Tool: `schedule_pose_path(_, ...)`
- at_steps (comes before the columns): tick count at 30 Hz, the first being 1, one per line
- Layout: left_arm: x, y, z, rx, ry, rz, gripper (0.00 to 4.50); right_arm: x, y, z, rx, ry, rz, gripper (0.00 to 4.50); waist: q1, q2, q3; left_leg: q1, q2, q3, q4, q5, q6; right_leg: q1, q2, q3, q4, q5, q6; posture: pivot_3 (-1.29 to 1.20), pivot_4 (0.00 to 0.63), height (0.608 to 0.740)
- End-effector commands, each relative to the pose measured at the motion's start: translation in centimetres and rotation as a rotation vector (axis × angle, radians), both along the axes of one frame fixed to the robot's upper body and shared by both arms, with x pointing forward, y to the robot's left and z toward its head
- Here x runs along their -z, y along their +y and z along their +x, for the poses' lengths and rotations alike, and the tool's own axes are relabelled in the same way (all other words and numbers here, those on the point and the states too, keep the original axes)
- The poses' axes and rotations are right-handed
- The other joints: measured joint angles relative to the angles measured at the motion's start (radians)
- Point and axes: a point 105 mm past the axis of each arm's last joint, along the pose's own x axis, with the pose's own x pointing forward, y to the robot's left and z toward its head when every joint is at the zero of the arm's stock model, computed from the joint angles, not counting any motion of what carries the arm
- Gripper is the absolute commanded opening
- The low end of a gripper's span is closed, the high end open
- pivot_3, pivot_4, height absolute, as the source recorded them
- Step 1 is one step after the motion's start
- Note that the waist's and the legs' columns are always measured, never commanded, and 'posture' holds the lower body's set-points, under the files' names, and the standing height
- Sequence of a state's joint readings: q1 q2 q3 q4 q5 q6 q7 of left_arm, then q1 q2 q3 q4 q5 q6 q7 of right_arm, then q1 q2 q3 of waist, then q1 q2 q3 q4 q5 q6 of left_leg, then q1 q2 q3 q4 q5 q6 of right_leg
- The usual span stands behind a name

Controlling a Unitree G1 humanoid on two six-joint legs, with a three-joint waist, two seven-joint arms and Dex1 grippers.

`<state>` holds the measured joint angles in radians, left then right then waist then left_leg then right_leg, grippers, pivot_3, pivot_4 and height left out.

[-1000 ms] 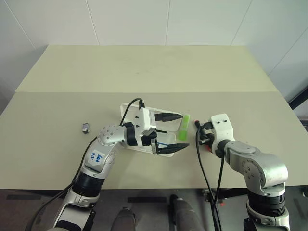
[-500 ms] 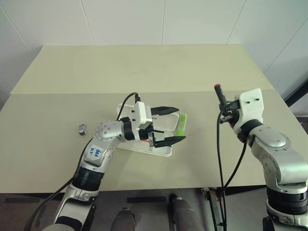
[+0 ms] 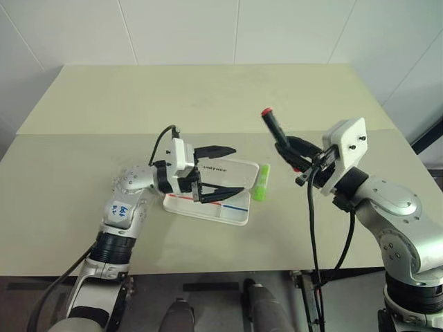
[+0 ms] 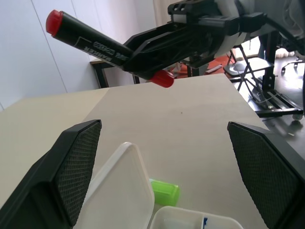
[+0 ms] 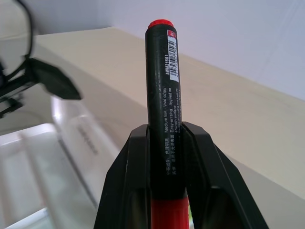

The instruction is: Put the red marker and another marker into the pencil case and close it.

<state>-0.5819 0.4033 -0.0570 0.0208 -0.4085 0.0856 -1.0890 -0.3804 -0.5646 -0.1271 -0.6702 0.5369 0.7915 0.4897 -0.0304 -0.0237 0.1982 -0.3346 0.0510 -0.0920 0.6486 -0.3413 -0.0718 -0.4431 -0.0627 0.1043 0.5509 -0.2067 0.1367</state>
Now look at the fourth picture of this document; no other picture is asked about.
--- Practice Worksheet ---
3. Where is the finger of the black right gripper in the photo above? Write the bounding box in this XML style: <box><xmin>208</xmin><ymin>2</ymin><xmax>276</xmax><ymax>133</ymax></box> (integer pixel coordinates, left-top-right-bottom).
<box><xmin>123</xmin><ymin>21</ymin><xmax>198</xmax><ymax>53</ymax></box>
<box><xmin>122</xmin><ymin>27</ymin><xmax>222</xmax><ymax>81</ymax></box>

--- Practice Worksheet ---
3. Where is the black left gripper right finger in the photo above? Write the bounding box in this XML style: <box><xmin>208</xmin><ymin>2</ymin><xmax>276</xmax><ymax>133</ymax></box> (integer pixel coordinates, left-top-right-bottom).
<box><xmin>227</xmin><ymin>121</ymin><xmax>305</xmax><ymax>229</ymax></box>

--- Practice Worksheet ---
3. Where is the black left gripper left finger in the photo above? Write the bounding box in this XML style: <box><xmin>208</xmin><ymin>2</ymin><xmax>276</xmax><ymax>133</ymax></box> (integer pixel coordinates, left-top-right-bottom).
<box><xmin>0</xmin><ymin>119</ymin><xmax>102</xmax><ymax>229</ymax></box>

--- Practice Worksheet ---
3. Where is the black marker with red caps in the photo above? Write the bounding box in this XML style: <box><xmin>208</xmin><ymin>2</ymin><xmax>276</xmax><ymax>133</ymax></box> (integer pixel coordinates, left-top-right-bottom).
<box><xmin>45</xmin><ymin>9</ymin><xmax>175</xmax><ymax>88</ymax></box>

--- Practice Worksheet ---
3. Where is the white plastic pencil case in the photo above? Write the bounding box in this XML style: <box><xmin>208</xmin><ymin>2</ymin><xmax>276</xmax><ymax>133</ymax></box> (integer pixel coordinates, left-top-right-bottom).
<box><xmin>76</xmin><ymin>142</ymin><xmax>244</xmax><ymax>229</ymax></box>

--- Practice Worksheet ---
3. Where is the red background object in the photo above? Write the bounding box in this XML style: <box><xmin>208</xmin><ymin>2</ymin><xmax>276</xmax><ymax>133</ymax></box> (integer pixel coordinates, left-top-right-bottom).
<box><xmin>166</xmin><ymin>56</ymin><xmax>235</xmax><ymax>78</ymax></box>

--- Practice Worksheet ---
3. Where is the black-framed wooden side table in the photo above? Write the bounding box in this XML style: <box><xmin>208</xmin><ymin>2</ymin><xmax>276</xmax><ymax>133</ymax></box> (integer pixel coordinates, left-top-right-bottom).
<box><xmin>90</xmin><ymin>57</ymin><xmax>143</xmax><ymax>89</ymax></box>

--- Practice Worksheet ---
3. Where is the office chair base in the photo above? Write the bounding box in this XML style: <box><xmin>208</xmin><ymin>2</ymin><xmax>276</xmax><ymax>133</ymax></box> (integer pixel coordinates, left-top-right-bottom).
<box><xmin>277</xmin><ymin>47</ymin><xmax>305</xmax><ymax>77</ymax></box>

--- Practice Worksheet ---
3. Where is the black metal frame stand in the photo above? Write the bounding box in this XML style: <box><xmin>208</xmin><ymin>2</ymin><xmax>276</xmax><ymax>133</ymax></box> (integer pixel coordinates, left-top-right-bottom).
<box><xmin>224</xmin><ymin>31</ymin><xmax>305</xmax><ymax>122</ymax></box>

